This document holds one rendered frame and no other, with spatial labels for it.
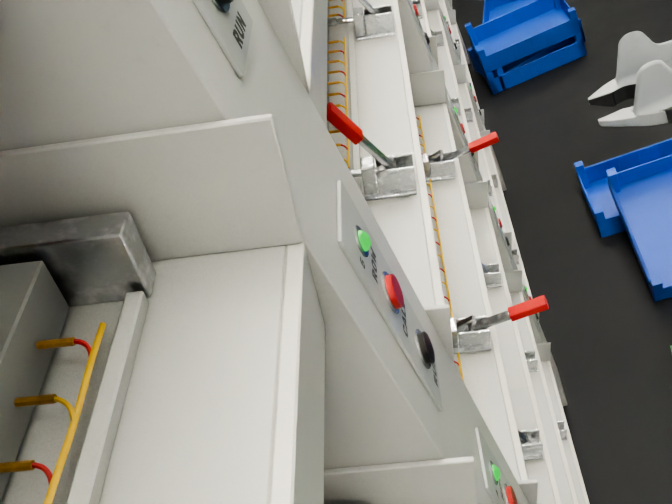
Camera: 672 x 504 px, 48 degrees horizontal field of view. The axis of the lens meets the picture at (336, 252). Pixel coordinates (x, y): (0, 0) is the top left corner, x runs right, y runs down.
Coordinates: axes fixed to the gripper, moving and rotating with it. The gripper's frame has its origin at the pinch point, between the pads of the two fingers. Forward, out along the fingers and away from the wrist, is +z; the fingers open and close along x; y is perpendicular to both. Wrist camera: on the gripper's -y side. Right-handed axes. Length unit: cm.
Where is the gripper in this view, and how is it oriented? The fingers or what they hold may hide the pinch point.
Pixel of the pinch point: (610, 112)
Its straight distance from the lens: 73.7
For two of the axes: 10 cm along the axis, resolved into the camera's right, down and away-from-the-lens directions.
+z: -9.0, 3.3, 2.9
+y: -4.4, -6.6, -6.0
